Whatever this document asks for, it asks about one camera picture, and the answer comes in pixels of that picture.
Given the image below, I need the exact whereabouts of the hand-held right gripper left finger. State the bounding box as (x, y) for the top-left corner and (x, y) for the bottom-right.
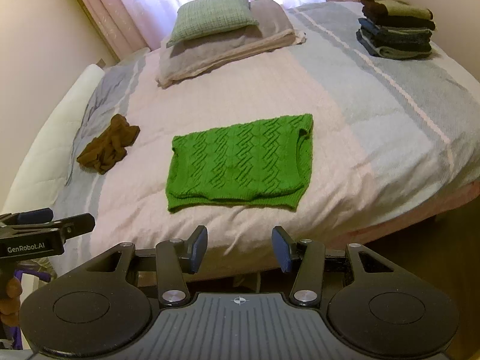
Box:
(77, 225), (209, 307)

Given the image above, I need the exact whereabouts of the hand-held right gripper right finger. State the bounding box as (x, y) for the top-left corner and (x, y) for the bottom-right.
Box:
(271, 226), (405, 307)

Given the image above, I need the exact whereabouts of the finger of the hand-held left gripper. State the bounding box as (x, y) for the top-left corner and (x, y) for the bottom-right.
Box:
(0, 212), (96, 240)
(0, 208), (54, 229)

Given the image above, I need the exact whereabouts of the green knitted sweater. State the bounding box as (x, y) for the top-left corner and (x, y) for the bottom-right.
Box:
(166, 113), (315, 214)

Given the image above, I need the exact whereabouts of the person's left hand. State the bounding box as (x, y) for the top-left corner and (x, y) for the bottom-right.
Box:
(0, 275), (24, 327)

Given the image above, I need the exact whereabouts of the white padded headboard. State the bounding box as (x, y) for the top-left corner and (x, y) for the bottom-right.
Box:
(0, 64), (108, 216)

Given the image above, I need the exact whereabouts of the brown garment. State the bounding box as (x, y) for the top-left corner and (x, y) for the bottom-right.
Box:
(76, 113), (141, 176)

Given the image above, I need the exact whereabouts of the pink and grey striped bedspread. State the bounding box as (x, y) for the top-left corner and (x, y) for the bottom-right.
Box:
(0, 0), (480, 283)

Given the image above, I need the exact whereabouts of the folded pink blanket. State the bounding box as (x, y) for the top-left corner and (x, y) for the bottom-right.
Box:
(155, 0), (309, 88)

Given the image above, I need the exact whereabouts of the pink curtain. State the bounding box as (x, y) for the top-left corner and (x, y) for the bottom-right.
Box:
(62, 0), (151, 63)

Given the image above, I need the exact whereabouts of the grey-green checked pillow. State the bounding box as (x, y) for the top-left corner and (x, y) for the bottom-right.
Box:
(166, 0), (262, 48)

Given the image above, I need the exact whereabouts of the stack of folded dark clothes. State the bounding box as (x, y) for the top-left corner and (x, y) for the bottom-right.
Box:
(355, 0), (437, 61)

